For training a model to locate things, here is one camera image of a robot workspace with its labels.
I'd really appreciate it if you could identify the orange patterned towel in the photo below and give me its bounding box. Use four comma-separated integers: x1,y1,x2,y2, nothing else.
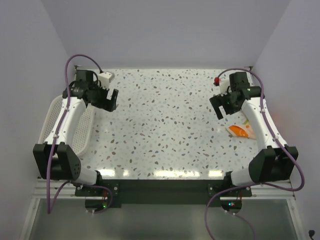
226,119,256,140

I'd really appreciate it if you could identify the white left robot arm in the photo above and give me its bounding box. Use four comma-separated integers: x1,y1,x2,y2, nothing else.
33,69,119,196

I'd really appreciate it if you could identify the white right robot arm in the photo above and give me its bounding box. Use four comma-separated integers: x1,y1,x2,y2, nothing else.
209,68,299,197

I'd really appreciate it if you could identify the white perforated plastic basket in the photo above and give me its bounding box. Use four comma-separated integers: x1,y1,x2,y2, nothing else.
37,95,95,159

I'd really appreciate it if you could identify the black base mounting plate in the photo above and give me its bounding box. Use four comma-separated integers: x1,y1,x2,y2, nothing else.
75,179,252,208

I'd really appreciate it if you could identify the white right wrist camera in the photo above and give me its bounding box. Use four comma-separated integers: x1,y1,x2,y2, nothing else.
214,77,230,95

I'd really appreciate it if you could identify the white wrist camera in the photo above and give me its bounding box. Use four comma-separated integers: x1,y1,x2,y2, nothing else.
97,71,115,85
214,77,230,95

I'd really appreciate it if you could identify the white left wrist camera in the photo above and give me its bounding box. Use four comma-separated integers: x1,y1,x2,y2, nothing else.
97,71,115,85

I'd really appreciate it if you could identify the aluminium frame rail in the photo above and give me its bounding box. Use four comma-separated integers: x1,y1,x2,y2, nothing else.
31,179,296,200

